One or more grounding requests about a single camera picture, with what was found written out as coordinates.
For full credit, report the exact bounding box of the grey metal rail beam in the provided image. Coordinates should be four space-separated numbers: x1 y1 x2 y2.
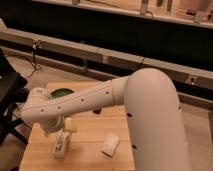
0 28 213 90

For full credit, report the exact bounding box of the black office chair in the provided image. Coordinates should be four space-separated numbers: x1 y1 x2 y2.
0 48 29 146

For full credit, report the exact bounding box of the white bottle with label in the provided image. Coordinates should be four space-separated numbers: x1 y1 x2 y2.
52 130 70 158

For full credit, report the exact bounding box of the black cable with plug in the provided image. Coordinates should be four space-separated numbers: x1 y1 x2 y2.
31 39 43 72

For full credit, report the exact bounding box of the white sponge block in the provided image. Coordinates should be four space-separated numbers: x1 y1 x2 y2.
101 133 120 157

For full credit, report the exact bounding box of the black rectangular block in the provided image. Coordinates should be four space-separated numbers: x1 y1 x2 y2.
93 109 102 114

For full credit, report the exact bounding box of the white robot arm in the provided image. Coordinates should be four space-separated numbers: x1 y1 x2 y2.
21 68 191 171

